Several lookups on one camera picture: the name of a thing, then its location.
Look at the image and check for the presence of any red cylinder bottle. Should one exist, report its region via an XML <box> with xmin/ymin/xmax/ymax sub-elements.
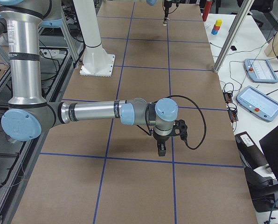
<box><xmin>202</xmin><ymin>0</ymin><xmax>212</xmax><ymax>21</ymax></box>

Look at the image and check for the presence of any orange black electronics board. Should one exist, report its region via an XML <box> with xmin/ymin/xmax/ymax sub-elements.
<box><xmin>223</xmin><ymin>91</ymin><xmax>238</xmax><ymax>123</ymax></box>

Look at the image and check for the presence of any aluminium frame post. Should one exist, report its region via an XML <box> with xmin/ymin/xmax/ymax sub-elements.
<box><xmin>212</xmin><ymin>0</ymin><xmax>254</xmax><ymax>73</ymax></box>

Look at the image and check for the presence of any black box with label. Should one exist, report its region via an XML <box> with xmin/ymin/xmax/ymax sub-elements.
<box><xmin>235</xmin><ymin>132</ymin><xmax>268</xmax><ymax>169</ymax></box>

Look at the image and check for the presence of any blue cube block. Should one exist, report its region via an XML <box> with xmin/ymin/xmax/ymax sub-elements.
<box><xmin>211</xmin><ymin>29</ymin><xmax>218</xmax><ymax>35</ymax></box>

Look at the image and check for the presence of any near teach pendant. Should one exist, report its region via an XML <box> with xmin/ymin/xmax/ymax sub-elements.
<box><xmin>236</xmin><ymin>86</ymin><xmax>278</xmax><ymax>122</ymax></box>

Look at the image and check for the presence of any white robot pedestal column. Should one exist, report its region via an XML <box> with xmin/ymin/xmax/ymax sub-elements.
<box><xmin>73</xmin><ymin>0</ymin><xmax>115</xmax><ymax>77</ymax></box>

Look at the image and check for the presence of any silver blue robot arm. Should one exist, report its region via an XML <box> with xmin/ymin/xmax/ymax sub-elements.
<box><xmin>146</xmin><ymin>0</ymin><xmax>173</xmax><ymax>24</ymax></box>
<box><xmin>0</xmin><ymin>0</ymin><xmax>180</xmax><ymax>156</ymax></box>

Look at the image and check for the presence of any black camera cable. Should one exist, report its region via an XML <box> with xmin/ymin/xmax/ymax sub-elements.
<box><xmin>136</xmin><ymin>95</ymin><xmax>207</xmax><ymax>150</ymax></box>

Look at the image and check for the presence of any red cube block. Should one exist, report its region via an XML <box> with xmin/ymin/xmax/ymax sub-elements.
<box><xmin>213</xmin><ymin>25</ymin><xmax>220</xmax><ymax>31</ymax></box>

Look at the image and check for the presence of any yellow cube block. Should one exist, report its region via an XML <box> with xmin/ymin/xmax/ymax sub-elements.
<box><xmin>215</xmin><ymin>19</ymin><xmax>222</xmax><ymax>27</ymax></box>

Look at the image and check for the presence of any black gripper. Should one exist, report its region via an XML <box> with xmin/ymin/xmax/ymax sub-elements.
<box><xmin>153</xmin><ymin>130</ymin><xmax>176</xmax><ymax>156</ymax></box>
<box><xmin>163</xmin><ymin>0</ymin><xmax>173</xmax><ymax>21</ymax></box>

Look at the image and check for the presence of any far teach pendant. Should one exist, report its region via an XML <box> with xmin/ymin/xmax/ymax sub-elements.
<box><xmin>244</xmin><ymin>58</ymin><xmax>278</xmax><ymax>84</ymax></box>

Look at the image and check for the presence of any teach pendant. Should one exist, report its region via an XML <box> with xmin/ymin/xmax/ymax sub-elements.
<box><xmin>244</xmin><ymin>58</ymin><xmax>278</xmax><ymax>84</ymax></box>
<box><xmin>236</xmin><ymin>86</ymin><xmax>278</xmax><ymax>122</ymax></box>

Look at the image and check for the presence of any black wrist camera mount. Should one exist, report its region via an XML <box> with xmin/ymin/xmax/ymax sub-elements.
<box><xmin>171</xmin><ymin>119</ymin><xmax>188</xmax><ymax>142</ymax></box>

